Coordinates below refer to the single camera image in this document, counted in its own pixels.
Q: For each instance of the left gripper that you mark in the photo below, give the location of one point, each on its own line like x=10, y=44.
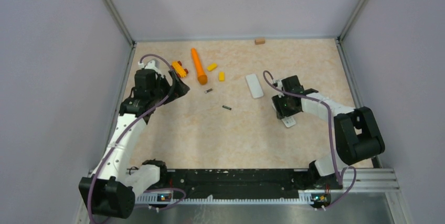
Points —
x=176, y=90

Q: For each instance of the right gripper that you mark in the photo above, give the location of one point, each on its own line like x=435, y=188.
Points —
x=277, y=100

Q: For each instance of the white air conditioner remote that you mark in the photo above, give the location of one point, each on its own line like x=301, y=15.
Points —
x=289, y=122

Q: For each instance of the white remote with dark screen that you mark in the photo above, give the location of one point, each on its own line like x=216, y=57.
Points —
x=254, y=86

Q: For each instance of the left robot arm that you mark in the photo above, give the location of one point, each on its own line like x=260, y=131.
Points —
x=110, y=192

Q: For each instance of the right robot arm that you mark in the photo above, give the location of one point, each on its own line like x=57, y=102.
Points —
x=353, y=133

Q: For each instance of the yellow toy car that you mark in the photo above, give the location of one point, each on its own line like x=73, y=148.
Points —
x=181, y=72

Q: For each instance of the orange toy microphone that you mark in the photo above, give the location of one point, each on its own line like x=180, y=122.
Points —
x=201, y=76

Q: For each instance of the yellow block upper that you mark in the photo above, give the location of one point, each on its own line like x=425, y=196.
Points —
x=212, y=67

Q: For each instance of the yellow block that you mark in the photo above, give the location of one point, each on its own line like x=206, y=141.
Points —
x=221, y=76
x=212, y=67

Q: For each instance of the yellow block lower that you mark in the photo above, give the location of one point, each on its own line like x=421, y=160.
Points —
x=221, y=76

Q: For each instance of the brown wooden block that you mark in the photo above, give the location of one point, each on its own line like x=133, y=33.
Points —
x=260, y=41

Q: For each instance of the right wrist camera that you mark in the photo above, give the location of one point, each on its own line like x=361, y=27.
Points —
x=278, y=84

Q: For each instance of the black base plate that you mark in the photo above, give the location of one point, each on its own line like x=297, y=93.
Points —
x=231, y=184

